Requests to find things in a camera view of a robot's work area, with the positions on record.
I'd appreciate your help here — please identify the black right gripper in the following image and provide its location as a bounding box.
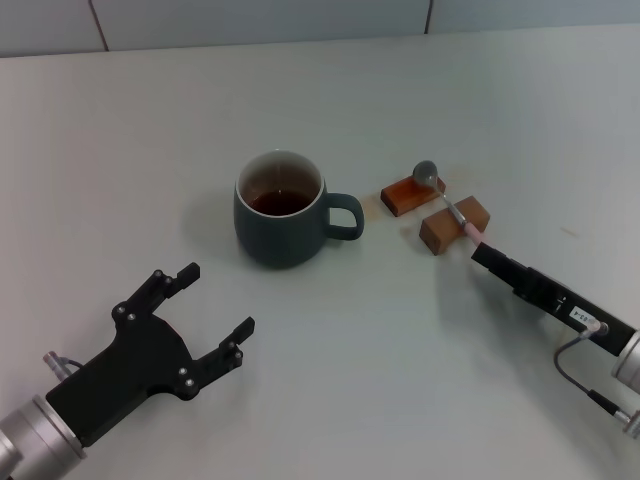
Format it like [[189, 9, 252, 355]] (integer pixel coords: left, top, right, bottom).
[[472, 243, 640, 357]]

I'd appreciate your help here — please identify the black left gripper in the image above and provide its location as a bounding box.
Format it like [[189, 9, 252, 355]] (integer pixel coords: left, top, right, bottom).
[[45, 261, 257, 448]]

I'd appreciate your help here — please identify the pink handled metal spoon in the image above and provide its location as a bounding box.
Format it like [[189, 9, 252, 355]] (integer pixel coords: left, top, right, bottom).
[[412, 159, 489, 247]]

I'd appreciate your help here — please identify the grey ceramic mug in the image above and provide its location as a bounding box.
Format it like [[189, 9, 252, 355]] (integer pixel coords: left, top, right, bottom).
[[232, 149, 365, 270]]

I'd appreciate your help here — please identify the notched wooden block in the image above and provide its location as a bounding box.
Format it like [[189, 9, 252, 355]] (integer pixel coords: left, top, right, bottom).
[[418, 195, 492, 257]]

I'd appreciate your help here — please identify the brown wooden block left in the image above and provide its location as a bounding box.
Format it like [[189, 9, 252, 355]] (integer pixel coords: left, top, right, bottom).
[[380, 172, 448, 218]]

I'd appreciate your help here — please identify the dark brown tea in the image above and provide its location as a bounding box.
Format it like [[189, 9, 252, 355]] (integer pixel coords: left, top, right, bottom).
[[244, 188, 315, 216]]

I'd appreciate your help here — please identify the right gripper cable with plug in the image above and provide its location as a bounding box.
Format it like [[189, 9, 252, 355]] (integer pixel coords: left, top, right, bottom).
[[553, 318, 634, 421]]

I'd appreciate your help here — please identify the gripper cable with plug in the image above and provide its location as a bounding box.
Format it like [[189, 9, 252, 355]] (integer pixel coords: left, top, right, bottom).
[[41, 350, 85, 375], [553, 318, 634, 421]]

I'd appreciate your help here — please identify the left gripper cable with plug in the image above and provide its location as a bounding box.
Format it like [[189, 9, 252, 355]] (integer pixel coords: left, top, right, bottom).
[[41, 350, 85, 375]]

